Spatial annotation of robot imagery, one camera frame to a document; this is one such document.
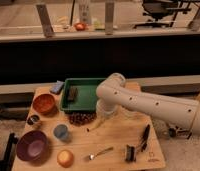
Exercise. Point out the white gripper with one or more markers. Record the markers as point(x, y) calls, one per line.
point(105, 115)

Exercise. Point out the yellow banana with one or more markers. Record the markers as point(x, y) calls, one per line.
point(95, 126)

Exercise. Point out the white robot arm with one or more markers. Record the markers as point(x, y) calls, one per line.
point(184, 113)

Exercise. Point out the blue plastic cup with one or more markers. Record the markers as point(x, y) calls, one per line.
point(61, 132)

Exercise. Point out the green plastic tray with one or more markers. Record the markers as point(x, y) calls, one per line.
point(86, 98)

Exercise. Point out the bunch of dark grapes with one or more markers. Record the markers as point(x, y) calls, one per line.
point(79, 119)

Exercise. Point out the wooden folding table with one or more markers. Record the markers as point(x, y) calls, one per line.
point(118, 132)

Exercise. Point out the dark block in tray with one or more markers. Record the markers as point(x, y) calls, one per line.
point(72, 94)

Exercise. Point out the metal spoon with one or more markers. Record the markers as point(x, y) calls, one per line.
point(93, 156)

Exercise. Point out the black marker pen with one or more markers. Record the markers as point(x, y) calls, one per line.
point(142, 146)

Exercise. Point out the blue sponge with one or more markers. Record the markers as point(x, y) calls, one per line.
point(57, 87)

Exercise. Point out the orange bowl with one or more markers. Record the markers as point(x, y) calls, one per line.
point(44, 103)

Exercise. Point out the orange round fruit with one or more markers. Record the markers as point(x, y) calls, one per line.
point(65, 158)

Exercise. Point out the small dark round tin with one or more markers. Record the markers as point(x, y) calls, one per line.
point(33, 120)

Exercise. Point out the purple bowl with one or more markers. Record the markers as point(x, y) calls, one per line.
point(31, 145)

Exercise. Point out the red apple on shelf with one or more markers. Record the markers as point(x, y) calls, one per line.
point(80, 26)

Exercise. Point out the black office chair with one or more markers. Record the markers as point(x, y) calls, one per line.
point(164, 12)

